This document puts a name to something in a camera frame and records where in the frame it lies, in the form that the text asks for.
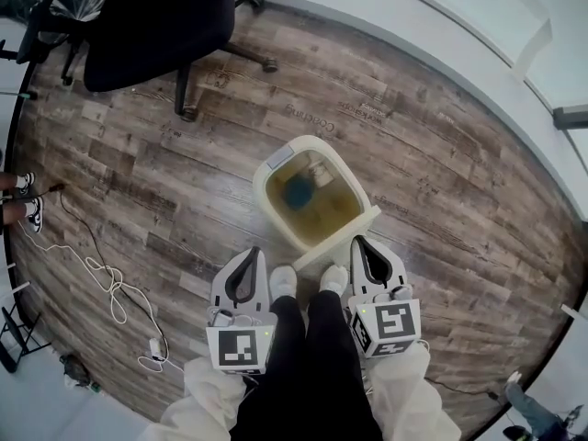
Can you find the black window frame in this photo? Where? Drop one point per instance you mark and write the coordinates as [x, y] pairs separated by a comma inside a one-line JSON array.
[[569, 117]]

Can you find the thin rod with green tip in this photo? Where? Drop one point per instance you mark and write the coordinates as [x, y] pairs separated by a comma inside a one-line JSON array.
[[18, 93]]

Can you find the dark bundle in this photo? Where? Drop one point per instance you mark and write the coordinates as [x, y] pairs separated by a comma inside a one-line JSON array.
[[75, 370]]

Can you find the black metal stand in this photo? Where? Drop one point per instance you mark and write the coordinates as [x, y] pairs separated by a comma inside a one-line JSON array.
[[14, 333]]

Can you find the person's right forearm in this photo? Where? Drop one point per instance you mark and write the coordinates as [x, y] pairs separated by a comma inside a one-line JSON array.
[[409, 398]]

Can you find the blue item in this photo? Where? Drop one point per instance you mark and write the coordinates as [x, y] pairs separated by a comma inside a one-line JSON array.
[[298, 193]]

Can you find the person's right white shoe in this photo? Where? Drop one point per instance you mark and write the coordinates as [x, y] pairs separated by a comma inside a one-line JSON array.
[[333, 278]]

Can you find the person's leg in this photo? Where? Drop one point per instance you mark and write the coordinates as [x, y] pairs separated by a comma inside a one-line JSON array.
[[275, 365], [340, 365]]

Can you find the person's right leg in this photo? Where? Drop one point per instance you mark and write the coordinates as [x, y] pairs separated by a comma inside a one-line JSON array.
[[340, 365]]

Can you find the person's left white shoe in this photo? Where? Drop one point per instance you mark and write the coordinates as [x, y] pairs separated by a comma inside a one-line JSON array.
[[283, 282]]

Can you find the black and white sneakers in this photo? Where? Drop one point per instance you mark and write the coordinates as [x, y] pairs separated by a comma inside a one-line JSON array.
[[9, 182]]

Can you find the white desk with black edge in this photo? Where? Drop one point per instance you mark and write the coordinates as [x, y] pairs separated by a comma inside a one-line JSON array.
[[7, 122]]

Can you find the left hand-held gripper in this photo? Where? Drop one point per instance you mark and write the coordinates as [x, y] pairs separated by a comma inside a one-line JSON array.
[[236, 349]]

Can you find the person's white shoe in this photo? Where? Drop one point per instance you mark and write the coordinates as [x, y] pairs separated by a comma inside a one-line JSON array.
[[333, 278], [283, 282]]

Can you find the person's left leg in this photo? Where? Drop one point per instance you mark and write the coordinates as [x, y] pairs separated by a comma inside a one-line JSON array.
[[275, 365]]

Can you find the pale angled strip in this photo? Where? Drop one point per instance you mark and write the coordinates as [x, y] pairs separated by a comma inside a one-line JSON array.
[[535, 46]]

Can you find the cream plastic trash bin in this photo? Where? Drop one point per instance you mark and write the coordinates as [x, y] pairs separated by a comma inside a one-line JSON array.
[[264, 191]]

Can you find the person's left forearm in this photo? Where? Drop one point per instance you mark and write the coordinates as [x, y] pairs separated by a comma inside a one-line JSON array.
[[206, 398]]

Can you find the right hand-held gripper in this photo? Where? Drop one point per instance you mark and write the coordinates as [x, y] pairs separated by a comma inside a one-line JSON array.
[[390, 320]]

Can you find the white power adapter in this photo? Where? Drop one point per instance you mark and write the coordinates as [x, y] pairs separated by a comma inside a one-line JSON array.
[[154, 347]]

